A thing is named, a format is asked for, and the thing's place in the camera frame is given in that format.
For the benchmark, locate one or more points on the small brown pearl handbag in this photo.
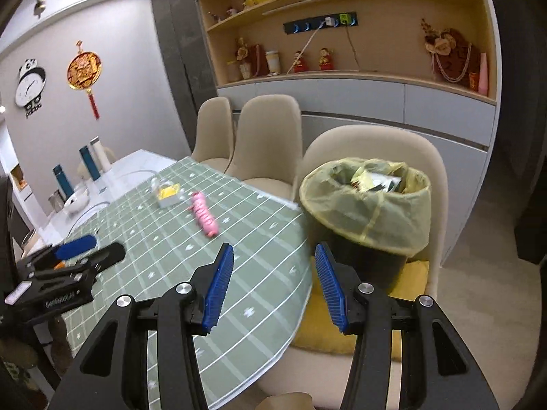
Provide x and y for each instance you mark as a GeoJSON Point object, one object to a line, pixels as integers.
{"type": "Point", "coordinates": [256, 59]}

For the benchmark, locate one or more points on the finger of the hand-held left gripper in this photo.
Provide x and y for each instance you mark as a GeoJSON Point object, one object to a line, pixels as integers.
{"type": "Point", "coordinates": [102, 256]}
{"type": "Point", "coordinates": [77, 245]}

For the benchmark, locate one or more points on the small yellow jar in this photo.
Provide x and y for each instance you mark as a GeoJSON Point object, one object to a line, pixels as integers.
{"type": "Point", "coordinates": [233, 71]}

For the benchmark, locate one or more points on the black power strip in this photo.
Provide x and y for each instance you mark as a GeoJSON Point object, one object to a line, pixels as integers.
{"type": "Point", "coordinates": [307, 27]}

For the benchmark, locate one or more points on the small red box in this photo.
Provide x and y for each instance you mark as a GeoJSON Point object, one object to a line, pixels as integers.
{"type": "Point", "coordinates": [473, 81]}

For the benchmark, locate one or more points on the glass turntable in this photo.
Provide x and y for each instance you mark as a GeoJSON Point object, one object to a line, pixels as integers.
{"type": "Point", "coordinates": [111, 188]}

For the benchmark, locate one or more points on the pink pig toy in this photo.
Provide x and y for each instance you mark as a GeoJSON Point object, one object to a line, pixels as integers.
{"type": "Point", "coordinates": [204, 218]}

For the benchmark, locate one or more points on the black trash bin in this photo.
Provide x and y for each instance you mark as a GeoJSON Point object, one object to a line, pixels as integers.
{"type": "Point", "coordinates": [363, 264]}

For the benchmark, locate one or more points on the person's left forearm brown sleeve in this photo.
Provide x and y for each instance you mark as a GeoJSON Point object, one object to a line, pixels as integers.
{"type": "Point", "coordinates": [62, 344]}

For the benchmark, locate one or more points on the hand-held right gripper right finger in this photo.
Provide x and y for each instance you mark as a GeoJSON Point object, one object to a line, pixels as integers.
{"type": "Point", "coordinates": [331, 290]}

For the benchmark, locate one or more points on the wooden shelf unit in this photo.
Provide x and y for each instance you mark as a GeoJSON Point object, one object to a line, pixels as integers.
{"type": "Point", "coordinates": [384, 51]}

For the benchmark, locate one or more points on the red gold wall ornament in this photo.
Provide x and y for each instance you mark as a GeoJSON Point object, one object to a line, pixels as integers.
{"type": "Point", "coordinates": [84, 70]}

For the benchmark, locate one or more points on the green checkered tablecloth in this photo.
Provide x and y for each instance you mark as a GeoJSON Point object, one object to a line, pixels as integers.
{"type": "Point", "coordinates": [171, 243]}

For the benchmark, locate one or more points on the dark blue thermos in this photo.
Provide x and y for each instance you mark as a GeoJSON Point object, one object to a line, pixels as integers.
{"type": "Point", "coordinates": [63, 179]}

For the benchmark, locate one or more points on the yellow seat cushion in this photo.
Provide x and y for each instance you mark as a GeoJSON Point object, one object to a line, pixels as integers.
{"type": "Point", "coordinates": [333, 333]}

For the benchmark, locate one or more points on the metal cup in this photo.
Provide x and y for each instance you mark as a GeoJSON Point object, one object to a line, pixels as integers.
{"type": "Point", "coordinates": [55, 203]}

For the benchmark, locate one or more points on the red doll figurine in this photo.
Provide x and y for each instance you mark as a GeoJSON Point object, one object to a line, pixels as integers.
{"type": "Point", "coordinates": [299, 62]}
{"type": "Point", "coordinates": [326, 59]}

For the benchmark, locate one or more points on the white thermos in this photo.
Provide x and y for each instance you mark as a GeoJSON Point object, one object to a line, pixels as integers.
{"type": "Point", "coordinates": [101, 153]}

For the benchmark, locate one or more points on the white bowl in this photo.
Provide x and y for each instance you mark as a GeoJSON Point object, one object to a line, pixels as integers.
{"type": "Point", "coordinates": [77, 200]}

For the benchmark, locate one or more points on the large brown flower handbag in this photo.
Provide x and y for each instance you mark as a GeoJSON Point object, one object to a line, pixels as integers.
{"type": "Point", "coordinates": [453, 57]}

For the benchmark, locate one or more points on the small flower bouquet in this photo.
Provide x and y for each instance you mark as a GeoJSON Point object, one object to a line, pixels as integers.
{"type": "Point", "coordinates": [242, 53]}

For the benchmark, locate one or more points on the white lidded cup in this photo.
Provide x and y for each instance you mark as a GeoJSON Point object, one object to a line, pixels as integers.
{"type": "Point", "coordinates": [272, 62]}

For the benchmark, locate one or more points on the pink cone bottle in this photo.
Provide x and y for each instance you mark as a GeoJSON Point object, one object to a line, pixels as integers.
{"type": "Point", "coordinates": [483, 74]}

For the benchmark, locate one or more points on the panda wall clock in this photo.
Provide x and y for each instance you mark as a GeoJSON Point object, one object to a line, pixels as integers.
{"type": "Point", "coordinates": [30, 83]}

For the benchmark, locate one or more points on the beige dining chair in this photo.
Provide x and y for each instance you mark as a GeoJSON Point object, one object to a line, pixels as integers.
{"type": "Point", "coordinates": [269, 136]}
{"type": "Point", "coordinates": [213, 128]}
{"type": "Point", "coordinates": [431, 171]}

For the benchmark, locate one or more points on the white sideboard cabinet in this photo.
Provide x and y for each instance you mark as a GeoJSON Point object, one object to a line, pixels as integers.
{"type": "Point", "coordinates": [363, 98]}

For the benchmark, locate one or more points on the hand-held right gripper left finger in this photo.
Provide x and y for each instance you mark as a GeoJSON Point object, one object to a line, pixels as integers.
{"type": "Point", "coordinates": [220, 286]}

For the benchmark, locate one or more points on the silver crumpled wrapper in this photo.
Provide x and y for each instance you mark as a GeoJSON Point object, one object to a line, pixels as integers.
{"type": "Point", "coordinates": [378, 181]}

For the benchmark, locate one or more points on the dark cabinet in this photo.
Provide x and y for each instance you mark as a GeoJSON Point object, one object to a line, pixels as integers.
{"type": "Point", "coordinates": [530, 230]}

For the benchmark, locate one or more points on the yellow bin liner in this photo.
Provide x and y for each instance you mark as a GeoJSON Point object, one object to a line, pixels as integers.
{"type": "Point", "coordinates": [384, 220]}

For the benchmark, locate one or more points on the teal thermos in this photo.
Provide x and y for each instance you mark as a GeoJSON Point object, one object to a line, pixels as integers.
{"type": "Point", "coordinates": [89, 162]}

